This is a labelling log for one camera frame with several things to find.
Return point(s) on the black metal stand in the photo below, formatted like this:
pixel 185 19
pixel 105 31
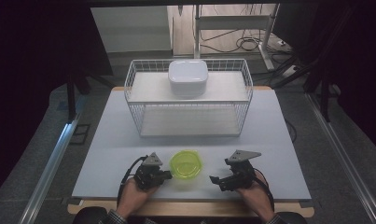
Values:
pixel 324 99
pixel 71 99

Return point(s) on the white square lidded container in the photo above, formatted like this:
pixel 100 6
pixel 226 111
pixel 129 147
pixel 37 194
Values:
pixel 188 77

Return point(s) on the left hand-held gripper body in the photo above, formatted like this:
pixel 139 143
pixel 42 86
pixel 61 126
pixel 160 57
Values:
pixel 148 175

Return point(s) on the green translucent bowl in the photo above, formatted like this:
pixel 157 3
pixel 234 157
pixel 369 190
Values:
pixel 186 165

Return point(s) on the white panel board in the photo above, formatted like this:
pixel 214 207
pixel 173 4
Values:
pixel 129 29

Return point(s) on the blue floor tape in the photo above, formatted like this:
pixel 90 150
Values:
pixel 63 105

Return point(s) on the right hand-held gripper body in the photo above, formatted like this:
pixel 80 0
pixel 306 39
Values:
pixel 240 177

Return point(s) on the white standing desk frame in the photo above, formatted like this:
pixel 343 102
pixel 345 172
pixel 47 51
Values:
pixel 230 22

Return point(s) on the white power strip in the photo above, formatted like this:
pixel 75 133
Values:
pixel 290 71

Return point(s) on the aluminium floor rail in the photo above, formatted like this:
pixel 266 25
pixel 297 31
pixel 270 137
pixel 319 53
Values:
pixel 344 155
pixel 48 171

